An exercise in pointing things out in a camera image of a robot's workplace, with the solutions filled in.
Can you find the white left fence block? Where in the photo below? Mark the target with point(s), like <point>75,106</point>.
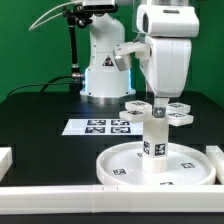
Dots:
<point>5,160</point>

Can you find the white round table top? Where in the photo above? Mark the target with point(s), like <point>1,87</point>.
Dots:
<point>123,164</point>

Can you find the white cross-shaped table base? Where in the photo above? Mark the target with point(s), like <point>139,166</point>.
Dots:
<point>177,114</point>

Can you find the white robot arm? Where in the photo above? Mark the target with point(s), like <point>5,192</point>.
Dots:
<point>152,18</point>

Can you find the white marker sheet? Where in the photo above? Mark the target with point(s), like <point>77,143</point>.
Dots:
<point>100,127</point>

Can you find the white front fence bar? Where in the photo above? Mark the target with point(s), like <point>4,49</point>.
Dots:
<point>111,198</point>

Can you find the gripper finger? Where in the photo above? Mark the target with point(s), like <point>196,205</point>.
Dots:
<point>159,107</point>

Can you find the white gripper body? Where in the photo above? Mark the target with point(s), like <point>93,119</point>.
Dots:
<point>167,65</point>

